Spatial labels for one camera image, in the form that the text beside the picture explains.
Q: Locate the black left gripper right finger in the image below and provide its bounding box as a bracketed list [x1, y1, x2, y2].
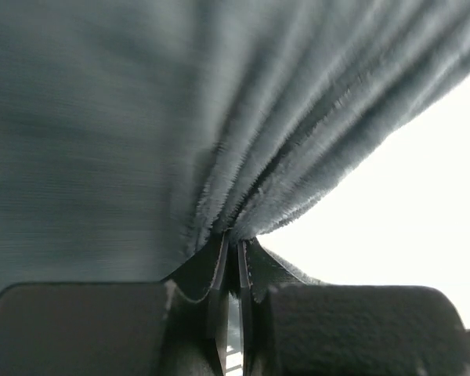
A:
[237, 241, 470, 375]

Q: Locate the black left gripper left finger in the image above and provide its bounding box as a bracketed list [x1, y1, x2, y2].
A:
[0, 238, 228, 375]

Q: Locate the grey zebra plush pillowcase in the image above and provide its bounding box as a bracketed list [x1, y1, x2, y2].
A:
[0, 1, 470, 291]

